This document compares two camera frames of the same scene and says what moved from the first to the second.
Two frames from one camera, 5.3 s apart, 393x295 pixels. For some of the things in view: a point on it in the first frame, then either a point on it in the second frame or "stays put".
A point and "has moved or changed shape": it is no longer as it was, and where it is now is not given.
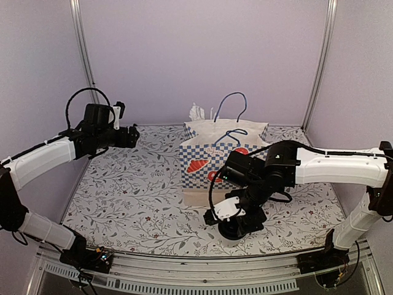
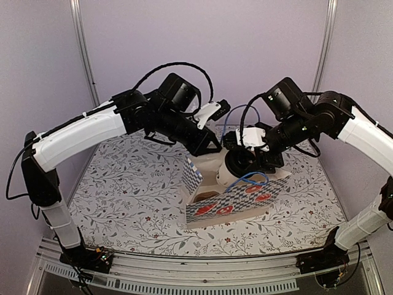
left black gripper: [123, 142] to [202, 144]
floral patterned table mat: [132, 199] stays put
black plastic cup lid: [229, 229] has moved or changed shape
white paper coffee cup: [230, 243] to [223, 176]
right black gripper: [250, 225] to [266, 163]
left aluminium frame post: [78, 22] stays put
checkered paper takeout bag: [204, 151] has moved or changed shape
